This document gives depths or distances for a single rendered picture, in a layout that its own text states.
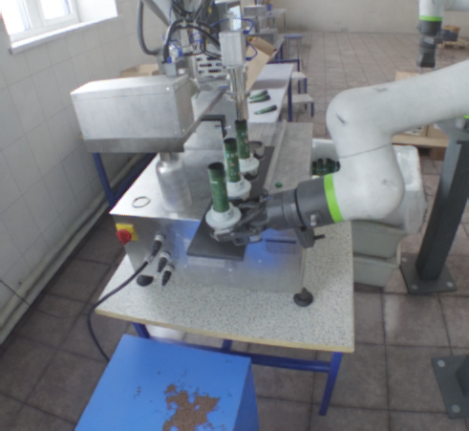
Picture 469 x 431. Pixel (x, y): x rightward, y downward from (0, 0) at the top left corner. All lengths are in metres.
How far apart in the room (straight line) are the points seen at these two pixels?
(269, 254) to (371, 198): 0.33
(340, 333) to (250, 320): 0.23
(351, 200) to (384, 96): 0.18
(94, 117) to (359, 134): 0.56
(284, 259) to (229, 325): 0.23
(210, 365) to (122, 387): 0.26
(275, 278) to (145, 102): 0.52
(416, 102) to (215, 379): 0.84
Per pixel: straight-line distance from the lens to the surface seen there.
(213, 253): 0.69
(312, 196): 0.62
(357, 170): 0.60
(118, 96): 0.76
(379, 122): 0.60
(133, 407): 1.04
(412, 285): 2.08
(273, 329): 0.91
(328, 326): 0.92
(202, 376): 1.03
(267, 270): 0.87
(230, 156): 0.75
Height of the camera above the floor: 1.51
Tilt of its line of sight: 34 degrees down
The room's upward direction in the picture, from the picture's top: 7 degrees counter-clockwise
